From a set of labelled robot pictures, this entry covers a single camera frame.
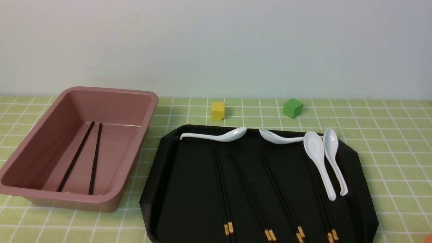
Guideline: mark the yellow wooden cube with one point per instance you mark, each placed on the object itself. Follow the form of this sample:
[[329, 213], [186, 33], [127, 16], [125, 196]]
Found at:
[[217, 111]]

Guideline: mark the white ceramic spoon far left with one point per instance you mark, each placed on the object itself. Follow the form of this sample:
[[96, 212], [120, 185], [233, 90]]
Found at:
[[230, 136]]

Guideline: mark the white ceramic spoon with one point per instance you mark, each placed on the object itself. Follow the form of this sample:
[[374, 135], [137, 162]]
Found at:
[[230, 136], [314, 148], [278, 140], [331, 145]]

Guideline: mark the black plastic tray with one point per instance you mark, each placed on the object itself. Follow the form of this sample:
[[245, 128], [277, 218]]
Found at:
[[269, 187]]

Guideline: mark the green wooden cube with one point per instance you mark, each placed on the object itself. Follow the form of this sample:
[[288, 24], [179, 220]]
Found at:
[[292, 108]]

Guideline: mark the black chopstick gold band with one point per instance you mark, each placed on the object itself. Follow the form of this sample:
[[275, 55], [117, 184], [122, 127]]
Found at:
[[254, 202], [320, 209], [228, 223], [334, 230], [285, 199], [221, 195], [249, 199], [280, 199]]

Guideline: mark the white ceramic spoon far right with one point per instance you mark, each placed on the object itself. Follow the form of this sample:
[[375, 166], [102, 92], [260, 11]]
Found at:
[[331, 145]]

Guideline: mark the black chopstick in bin right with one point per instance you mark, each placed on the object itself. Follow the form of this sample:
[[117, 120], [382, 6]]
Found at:
[[95, 161]]

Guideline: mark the black chopstick in bin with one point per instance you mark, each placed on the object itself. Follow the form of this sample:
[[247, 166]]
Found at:
[[95, 161], [74, 159]]

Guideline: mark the pink plastic bin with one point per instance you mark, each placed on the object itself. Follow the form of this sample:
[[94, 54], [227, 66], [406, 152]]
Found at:
[[36, 168]]

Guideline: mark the black chopstick in bin left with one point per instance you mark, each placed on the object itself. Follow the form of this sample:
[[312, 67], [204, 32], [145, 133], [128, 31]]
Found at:
[[74, 159]]

